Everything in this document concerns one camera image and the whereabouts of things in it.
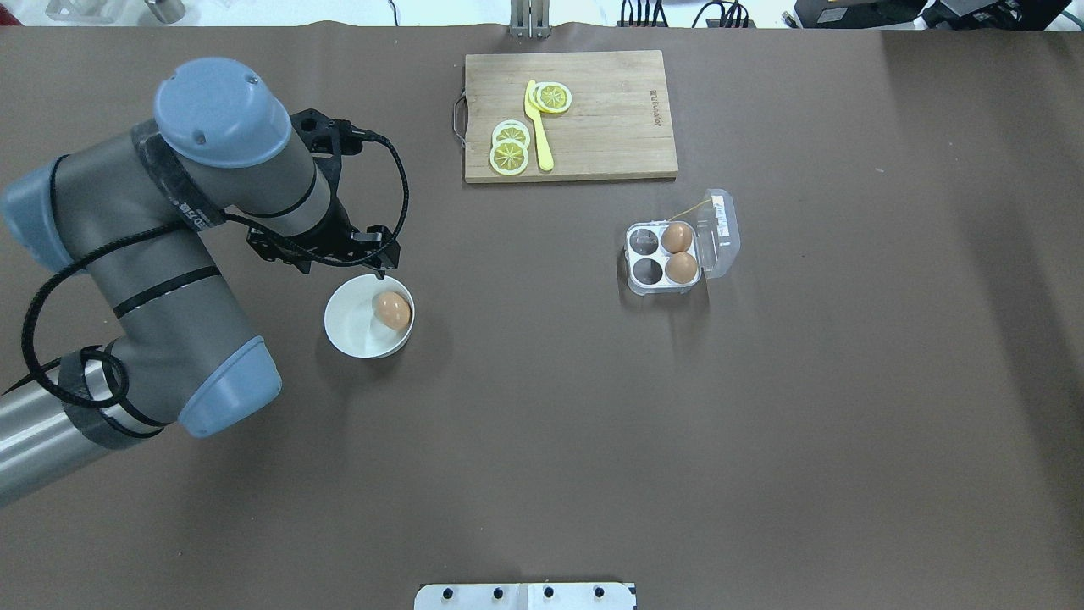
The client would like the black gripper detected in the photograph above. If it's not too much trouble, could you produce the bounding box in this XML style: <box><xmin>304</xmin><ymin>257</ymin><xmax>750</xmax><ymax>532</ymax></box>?
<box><xmin>246</xmin><ymin>193</ymin><xmax>401</xmax><ymax>281</ymax></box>

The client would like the brown egg from bowl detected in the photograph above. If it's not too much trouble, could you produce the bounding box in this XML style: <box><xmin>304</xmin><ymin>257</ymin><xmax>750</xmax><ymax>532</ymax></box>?
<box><xmin>374</xmin><ymin>291</ymin><xmax>413</xmax><ymax>332</ymax></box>

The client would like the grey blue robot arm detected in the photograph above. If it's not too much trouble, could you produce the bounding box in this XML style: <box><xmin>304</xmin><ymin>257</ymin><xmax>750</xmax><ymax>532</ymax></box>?
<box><xmin>1</xmin><ymin>57</ymin><xmax>409</xmax><ymax>506</ymax></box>

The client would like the clear plastic egg box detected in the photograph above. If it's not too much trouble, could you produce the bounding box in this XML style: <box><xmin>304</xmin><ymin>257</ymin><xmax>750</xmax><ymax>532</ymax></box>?
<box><xmin>623</xmin><ymin>189</ymin><xmax>743</xmax><ymax>297</ymax></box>

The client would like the brown egg in box far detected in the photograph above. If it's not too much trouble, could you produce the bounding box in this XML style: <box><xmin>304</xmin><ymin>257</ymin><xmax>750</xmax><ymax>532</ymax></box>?
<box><xmin>661</xmin><ymin>221</ymin><xmax>694</xmax><ymax>254</ymax></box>

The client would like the brown egg in box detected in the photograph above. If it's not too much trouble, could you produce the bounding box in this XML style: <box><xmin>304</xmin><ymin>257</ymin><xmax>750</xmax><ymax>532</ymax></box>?
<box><xmin>664</xmin><ymin>252</ymin><xmax>700</xmax><ymax>285</ymax></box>
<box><xmin>661</xmin><ymin>221</ymin><xmax>694</xmax><ymax>254</ymax></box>

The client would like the brown egg in box near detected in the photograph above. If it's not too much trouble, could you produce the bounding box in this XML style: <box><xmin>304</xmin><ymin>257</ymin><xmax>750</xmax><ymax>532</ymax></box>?
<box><xmin>664</xmin><ymin>252</ymin><xmax>700</xmax><ymax>285</ymax></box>

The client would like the white ceramic bowl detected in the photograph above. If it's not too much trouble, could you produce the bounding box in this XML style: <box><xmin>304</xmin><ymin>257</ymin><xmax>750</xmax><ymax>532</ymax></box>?
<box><xmin>323</xmin><ymin>274</ymin><xmax>417</xmax><ymax>359</ymax></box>

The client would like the lemon slice upper pair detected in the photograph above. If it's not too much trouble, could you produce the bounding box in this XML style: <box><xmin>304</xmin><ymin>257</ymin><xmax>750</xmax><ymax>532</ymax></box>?
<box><xmin>491</xmin><ymin>119</ymin><xmax>531</xmax><ymax>147</ymax></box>

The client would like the yellow plastic knife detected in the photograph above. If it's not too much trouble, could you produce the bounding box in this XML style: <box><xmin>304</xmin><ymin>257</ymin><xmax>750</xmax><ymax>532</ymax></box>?
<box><xmin>522</xmin><ymin>80</ymin><xmax>555</xmax><ymax>171</ymax></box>

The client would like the lemon slice single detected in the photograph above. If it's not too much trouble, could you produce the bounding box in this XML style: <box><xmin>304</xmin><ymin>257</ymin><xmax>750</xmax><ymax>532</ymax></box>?
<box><xmin>531</xmin><ymin>81</ymin><xmax>572</xmax><ymax>114</ymax></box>

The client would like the wooden cutting board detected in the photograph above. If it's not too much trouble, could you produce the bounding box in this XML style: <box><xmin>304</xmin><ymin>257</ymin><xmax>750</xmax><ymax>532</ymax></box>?
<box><xmin>464</xmin><ymin>50</ymin><xmax>678</xmax><ymax>184</ymax></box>

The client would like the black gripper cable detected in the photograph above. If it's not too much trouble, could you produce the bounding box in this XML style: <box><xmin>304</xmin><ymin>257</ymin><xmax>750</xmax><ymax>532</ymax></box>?
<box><xmin>21</xmin><ymin>127</ymin><xmax>410</xmax><ymax>411</ymax></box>

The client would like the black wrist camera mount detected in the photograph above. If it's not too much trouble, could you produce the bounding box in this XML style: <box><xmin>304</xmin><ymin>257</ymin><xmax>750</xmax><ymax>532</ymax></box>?
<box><xmin>291</xmin><ymin>108</ymin><xmax>364</xmax><ymax>158</ymax></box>

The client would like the aluminium frame post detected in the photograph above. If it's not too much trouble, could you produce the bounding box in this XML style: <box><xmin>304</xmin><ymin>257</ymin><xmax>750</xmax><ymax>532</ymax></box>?
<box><xmin>508</xmin><ymin>0</ymin><xmax>552</xmax><ymax>40</ymax></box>

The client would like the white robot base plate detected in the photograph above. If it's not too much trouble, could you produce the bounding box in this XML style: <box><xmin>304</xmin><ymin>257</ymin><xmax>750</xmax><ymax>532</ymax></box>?
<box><xmin>413</xmin><ymin>582</ymin><xmax>638</xmax><ymax>609</ymax></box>

